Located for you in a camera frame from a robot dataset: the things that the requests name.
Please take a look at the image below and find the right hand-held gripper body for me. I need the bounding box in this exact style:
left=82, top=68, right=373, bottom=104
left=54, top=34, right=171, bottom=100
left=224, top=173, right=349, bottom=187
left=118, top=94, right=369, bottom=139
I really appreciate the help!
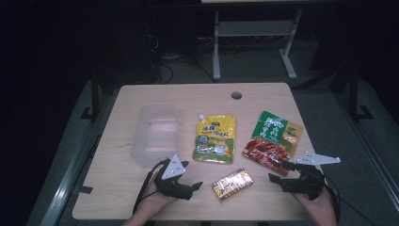
left=280, top=151, right=342, bottom=201

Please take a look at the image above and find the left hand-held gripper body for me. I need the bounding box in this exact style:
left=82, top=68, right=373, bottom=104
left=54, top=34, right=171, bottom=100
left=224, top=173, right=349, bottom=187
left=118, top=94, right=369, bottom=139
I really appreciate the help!
left=153, top=153, right=195, bottom=202

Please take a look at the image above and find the green and red sauce packet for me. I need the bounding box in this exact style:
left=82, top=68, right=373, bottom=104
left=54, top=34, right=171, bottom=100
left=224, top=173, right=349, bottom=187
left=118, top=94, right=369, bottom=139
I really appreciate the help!
left=242, top=110, right=304, bottom=177

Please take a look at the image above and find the gold snack packet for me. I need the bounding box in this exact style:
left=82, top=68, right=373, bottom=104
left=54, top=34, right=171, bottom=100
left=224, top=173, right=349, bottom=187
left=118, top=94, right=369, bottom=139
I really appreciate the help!
left=211, top=167, right=254, bottom=202

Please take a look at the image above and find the clear plastic container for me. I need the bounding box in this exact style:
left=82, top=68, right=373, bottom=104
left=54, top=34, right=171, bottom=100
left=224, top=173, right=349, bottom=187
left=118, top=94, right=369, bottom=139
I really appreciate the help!
left=130, top=103, right=184, bottom=170

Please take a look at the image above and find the yellow spouted sauce pouch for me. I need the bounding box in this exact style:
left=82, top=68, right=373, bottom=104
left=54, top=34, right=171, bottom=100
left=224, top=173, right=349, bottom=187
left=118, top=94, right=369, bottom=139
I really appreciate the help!
left=192, top=113, right=237, bottom=165

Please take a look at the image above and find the person's right hand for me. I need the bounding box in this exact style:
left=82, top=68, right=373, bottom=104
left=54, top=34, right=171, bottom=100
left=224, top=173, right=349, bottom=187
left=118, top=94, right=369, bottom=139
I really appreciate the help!
left=291, top=191, right=337, bottom=220

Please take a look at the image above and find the person's left hand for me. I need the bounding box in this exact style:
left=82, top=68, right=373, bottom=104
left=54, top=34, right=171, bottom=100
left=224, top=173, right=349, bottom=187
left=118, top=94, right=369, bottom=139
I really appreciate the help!
left=137, top=180, right=178, bottom=218

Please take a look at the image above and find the black tape strip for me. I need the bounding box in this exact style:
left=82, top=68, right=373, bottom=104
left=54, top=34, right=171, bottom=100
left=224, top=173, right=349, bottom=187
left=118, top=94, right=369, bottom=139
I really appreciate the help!
left=73, top=186, right=94, bottom=195

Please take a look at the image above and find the black metal stand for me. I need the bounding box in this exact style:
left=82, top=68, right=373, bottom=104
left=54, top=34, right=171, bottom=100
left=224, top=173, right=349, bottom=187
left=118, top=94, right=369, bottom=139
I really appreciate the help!
left=80, top=71, right=102, bottom=123
left=347, top=62, right=375, bottom=122

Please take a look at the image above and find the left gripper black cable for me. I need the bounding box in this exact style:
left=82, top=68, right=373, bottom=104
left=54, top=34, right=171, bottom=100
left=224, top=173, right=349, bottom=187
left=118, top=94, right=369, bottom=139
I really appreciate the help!
left=132, top=158, right=172, bottom=215

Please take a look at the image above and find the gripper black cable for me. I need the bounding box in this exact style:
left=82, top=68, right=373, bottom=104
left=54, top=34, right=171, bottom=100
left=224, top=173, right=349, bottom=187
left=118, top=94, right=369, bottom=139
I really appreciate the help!
left=319, top=174, right=343, bottom=224
left=132, top=158, right=172, bottom=215

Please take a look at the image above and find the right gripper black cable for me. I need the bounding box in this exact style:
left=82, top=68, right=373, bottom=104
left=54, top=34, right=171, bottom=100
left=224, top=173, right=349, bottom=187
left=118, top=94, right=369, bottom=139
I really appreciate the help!
left=319, top=174, right=343, bottom=224

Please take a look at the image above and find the thin black floor cable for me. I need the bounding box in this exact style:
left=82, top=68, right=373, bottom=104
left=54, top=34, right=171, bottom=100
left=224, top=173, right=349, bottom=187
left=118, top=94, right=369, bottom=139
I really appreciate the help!
left=340, top=197, right=379, bottom=226

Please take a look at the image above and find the aluminium rail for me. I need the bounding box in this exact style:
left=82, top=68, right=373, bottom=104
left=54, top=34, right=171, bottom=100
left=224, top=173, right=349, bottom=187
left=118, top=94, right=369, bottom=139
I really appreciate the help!
left=334, top=93, right=399, bottom=203
left=39, top=93, right=118, bottom=226

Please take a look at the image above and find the white metal table frame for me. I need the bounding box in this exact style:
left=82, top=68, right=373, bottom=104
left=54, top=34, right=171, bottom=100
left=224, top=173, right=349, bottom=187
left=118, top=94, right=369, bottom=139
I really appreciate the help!
left=212, top=8, right=304, bottom=81

